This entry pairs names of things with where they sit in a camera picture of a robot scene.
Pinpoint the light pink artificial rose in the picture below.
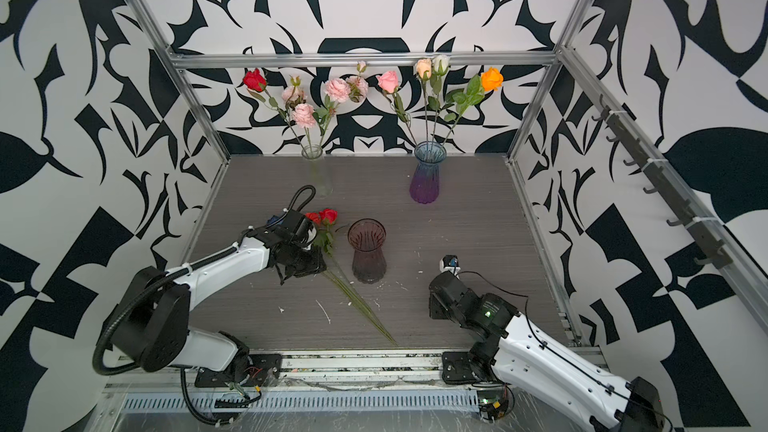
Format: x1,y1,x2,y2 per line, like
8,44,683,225
377,70,418,146

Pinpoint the pink carnation spray stem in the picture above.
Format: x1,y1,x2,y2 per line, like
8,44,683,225
281,76,319,158

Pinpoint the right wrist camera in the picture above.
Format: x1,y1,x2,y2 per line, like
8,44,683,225
439,255,461,276

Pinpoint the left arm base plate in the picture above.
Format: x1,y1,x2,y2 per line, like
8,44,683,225
194,353,283,388

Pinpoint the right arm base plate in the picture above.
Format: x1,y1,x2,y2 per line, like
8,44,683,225
441,348,497,385

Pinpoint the dark red glass vase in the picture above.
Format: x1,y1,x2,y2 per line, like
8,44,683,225
347,218,387,284

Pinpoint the wall hook rail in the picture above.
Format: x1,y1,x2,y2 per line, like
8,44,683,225
593,96,734,269

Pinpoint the aluminium front rail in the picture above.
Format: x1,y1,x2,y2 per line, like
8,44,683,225
101,346,616,394

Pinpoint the blue purple glass vase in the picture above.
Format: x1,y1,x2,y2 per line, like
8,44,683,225
409,141,447,204

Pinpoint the white cable duct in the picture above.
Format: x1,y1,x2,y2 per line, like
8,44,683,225
119,388,481,414

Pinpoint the red artificial rose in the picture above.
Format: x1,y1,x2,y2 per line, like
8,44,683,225
243,68,315,148
319,208,338,226
306,211,397,345

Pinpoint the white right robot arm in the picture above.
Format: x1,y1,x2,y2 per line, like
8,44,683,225
429,270,674,431

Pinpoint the peach artificial rose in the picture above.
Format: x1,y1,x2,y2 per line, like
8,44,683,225
415,58,432,142

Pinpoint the clear ribbed glass vase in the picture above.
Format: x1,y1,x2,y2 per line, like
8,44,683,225
301,145,333,198

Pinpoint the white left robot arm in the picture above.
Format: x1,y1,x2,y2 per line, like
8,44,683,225
91,185,326,428

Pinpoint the orange artificial rose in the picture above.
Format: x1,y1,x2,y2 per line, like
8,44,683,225
443,67,504,143

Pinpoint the pink peony stem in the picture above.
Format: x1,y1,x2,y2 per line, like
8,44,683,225
313,61,369,145

